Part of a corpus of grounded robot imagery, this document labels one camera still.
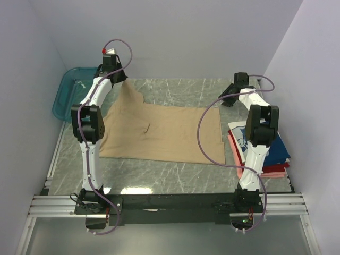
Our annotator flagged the beige t shirt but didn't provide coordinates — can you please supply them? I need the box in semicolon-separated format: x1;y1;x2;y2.
99;81;226;164

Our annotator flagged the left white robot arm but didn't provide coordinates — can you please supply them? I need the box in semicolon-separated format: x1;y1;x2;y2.
71;49;127;214

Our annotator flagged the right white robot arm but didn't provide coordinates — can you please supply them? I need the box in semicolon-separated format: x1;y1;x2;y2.
219;72;279;208

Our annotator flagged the teal plastic basket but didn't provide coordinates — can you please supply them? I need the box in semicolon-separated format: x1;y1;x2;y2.
53;67;97;122

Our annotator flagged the blue white folded shirt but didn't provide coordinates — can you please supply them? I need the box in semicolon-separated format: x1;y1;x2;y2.
228;121;290;166

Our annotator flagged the pink folded shirt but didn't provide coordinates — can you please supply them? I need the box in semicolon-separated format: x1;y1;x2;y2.
227;135;287;180

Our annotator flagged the red folded shirt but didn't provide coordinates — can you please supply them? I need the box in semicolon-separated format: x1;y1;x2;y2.
228;130;290;175

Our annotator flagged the black base beam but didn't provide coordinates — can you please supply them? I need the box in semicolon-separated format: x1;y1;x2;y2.
74;190;267;230

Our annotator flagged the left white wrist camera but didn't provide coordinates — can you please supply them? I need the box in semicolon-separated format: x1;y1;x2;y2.
102;48;116;55

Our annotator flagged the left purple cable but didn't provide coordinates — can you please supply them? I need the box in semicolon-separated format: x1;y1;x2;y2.
78;39;133;236

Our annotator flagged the purple cable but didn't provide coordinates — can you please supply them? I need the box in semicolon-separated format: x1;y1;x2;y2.
78;39;133;236
198;74;276;234

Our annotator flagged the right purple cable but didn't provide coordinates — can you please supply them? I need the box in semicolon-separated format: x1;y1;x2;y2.
198;74;276;234

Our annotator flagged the aluminium frame rail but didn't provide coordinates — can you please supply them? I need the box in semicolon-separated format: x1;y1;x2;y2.
28;194;309;218

